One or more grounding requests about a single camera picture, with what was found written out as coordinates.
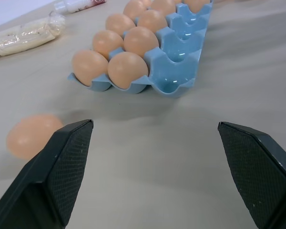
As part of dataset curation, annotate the clear plastic food bag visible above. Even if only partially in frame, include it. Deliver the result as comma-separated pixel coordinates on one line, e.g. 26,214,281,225
0,11,66,60

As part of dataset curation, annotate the white plastic bottle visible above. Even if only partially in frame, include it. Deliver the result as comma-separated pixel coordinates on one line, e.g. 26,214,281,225
53,0,108,16

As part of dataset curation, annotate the brown egg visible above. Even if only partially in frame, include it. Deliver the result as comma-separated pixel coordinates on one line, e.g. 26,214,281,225
107,52,149,90
183,0,211,13
123,0,144,22
92,30,124,61
150,0,178,17
123,26,160,59
137,9,169,34
6,114,65,160
105,13,136,36
71,50,110,87

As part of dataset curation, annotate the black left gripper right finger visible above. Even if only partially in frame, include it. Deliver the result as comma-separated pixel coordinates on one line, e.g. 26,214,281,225
217,121,286,229

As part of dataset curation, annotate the blue egg tray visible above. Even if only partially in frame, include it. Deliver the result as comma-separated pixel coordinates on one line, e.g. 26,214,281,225
66,0,215,99

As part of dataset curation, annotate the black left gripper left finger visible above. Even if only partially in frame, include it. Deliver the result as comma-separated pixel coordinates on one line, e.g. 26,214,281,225
0,119,94,229

